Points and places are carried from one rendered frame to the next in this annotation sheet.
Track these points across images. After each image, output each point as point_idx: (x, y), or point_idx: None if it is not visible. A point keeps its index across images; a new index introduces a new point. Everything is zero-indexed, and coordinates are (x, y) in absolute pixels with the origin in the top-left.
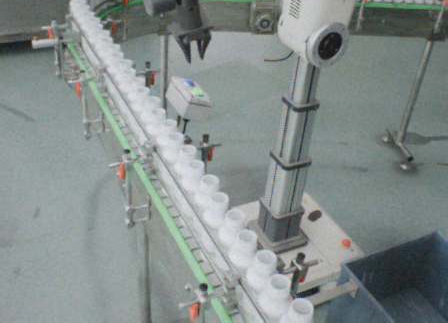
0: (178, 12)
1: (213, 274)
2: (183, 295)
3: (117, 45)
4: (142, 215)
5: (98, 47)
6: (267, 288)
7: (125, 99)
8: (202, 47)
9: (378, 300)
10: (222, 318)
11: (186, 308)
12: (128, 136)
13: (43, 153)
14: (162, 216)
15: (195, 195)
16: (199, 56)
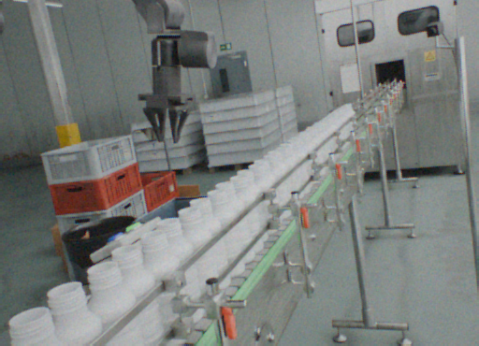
0: (180, 72)
1: (303, 199)
2: (313, 258)
3: (113, 253)
4: (285, 308)
5: (98, 319)
6: (307, 139)
7: (224, 226)
8: (164, 122)
9: None
10: (320, 192)
11: (316, 263)
12: (238, 282)
13: None
14: (295, 229)
15: (284, 167)
16: (160, 139)
